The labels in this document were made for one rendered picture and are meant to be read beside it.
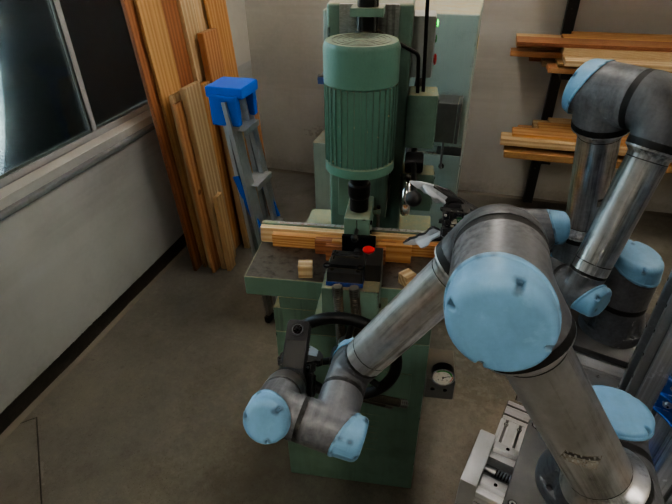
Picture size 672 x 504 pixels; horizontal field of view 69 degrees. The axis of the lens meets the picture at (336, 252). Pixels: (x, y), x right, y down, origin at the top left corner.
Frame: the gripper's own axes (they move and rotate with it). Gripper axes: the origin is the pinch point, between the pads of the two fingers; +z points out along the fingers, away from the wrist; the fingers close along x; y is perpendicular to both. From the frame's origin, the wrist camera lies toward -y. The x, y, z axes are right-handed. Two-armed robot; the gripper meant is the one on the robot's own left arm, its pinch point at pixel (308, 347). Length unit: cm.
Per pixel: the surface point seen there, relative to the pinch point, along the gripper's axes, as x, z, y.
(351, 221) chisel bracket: 5.2, 24.6, -27.9
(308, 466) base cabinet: -9, 62, 62
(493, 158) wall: 78, 258, -72
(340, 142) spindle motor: 3.0, 10.8, -46.7
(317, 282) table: -2.5, 20.8, -11.5
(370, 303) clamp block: 12.4, 11.2, -8.8
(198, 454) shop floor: -53, 66, 66
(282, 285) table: -12.1, 21.5, -9.8
